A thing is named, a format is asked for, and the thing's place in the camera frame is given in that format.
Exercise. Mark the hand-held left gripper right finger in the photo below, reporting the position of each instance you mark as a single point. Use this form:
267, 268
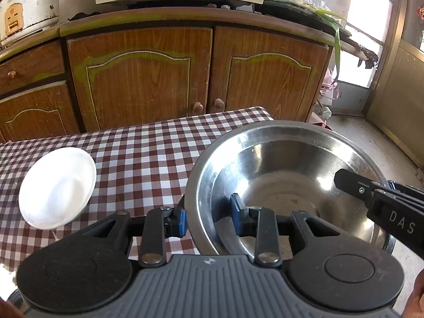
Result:
236, 213

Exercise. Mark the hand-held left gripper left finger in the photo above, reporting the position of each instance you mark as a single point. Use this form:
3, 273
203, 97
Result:
181, 223

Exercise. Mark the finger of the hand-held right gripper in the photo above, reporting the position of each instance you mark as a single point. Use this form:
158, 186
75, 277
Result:
409, 193
354, 184

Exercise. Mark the stainless steel bowl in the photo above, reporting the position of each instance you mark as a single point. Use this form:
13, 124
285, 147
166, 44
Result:
281, 159

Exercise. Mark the white bowl with green print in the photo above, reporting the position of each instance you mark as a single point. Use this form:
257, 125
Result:
56, 188

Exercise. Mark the person's right hand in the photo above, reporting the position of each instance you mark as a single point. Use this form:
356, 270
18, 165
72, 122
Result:
417, 298

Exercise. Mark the red white checkered tablecloth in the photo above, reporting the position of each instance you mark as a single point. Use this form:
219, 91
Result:
132, 159

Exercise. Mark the metal framed glass door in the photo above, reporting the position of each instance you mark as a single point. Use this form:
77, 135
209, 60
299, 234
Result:
361, 96

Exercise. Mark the green onion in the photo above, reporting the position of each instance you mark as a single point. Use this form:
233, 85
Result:
337, 39

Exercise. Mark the wooden two-door cabinet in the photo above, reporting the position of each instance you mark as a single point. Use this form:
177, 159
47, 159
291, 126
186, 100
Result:
142, 79

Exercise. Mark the red paper decoration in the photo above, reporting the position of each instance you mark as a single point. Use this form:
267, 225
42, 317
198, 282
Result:
420, 13

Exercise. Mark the clear plastic bag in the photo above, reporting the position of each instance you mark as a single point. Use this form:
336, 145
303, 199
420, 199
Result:
316, 4

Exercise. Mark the black cloth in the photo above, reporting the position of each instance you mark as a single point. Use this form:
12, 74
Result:
82, 16

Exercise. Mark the white rice cooker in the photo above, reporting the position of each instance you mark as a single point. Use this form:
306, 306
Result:
29, 10

